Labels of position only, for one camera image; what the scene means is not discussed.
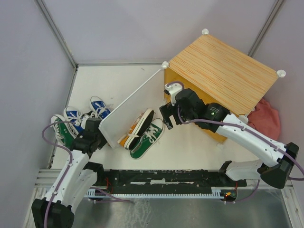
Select white cabinet door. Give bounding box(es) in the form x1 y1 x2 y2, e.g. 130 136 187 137
99 69 165 149

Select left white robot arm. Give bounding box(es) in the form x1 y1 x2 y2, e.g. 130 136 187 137
31 118 107 228

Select pink cloth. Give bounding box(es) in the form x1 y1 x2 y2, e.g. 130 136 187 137
247 98 281 140

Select green sneaker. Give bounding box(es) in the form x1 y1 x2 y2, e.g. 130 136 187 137
130 118 164 159
50 114 79 149

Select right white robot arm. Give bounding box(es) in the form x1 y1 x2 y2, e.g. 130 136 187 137
159 83 299 189

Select blue sneaker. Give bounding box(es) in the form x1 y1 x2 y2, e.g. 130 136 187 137
90 96 111 120
63 106 84 135

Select light blue cable duct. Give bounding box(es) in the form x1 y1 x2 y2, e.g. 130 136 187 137
85 186 226 198

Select wooden shoe cabinet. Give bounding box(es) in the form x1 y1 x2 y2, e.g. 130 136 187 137
161 28 287 144

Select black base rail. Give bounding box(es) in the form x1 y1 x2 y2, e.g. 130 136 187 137
95 170 247 195

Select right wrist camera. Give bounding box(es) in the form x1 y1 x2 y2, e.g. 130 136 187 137
164 81 184 106

